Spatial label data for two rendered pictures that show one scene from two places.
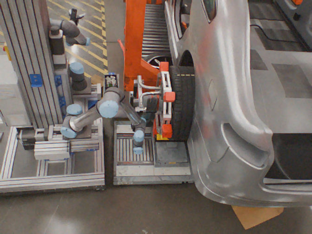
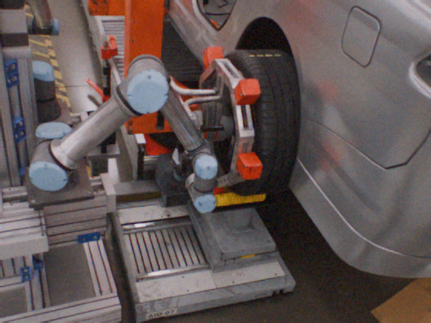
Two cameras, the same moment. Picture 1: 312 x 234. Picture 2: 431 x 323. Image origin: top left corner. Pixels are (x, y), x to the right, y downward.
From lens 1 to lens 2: 0.86 m
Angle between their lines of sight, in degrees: 16
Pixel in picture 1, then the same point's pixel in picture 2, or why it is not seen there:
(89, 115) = (101, 119)
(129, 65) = not seen: hidden behind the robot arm
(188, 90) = (278, 77)
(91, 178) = (91, 308)
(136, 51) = (151, 43)
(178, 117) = (269, 130)
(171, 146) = (238, 225)
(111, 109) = (156, 87)
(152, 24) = not seen: hidden behind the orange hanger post
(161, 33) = (164, 60)
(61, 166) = (19, 297)
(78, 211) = not seen: outside the picture
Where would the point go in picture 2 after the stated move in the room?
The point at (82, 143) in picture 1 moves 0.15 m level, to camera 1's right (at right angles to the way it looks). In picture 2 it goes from (71, 218) to (112, 219)
